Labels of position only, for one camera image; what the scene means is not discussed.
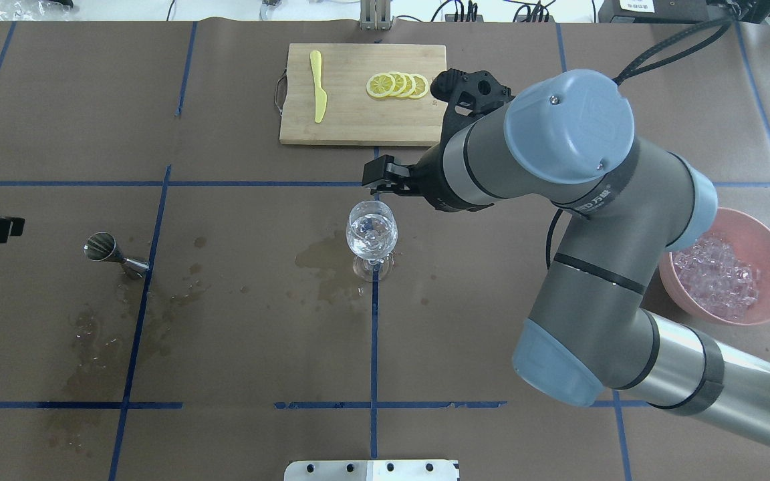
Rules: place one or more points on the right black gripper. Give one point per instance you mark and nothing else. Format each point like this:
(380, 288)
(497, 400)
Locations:
(427, 179)

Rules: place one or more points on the steel double jigger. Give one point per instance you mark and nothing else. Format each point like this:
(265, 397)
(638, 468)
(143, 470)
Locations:
(103, 247)

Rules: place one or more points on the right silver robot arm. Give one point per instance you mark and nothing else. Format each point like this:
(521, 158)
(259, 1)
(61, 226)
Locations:
(571, 139)

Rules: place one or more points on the clear wine glass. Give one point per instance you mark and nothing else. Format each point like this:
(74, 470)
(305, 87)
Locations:
(372, 234)

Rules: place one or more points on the pile of ice cubes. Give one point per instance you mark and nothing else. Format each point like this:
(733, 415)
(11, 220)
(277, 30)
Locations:
(713, 275)

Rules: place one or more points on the bamboo cutting board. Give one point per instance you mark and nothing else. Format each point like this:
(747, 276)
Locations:
(353, 118)

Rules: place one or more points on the yellow plastic knife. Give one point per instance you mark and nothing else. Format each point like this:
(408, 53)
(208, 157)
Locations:
(320, 95)

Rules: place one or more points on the black computer box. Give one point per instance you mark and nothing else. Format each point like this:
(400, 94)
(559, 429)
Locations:
(669, 12)

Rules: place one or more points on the pink bowl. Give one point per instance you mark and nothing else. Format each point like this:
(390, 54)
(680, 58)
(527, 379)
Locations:
(751, 239)

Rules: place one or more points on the clear plastic bag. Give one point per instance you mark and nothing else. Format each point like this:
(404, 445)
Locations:
(32, 10)

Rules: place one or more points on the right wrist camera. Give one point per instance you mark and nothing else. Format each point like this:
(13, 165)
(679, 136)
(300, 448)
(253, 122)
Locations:
(468, 96)

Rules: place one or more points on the aluminium frame post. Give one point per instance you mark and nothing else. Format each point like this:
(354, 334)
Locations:
(376, 15)

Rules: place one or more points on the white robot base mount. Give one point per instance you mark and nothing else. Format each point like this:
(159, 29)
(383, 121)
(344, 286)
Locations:
(407, 469)

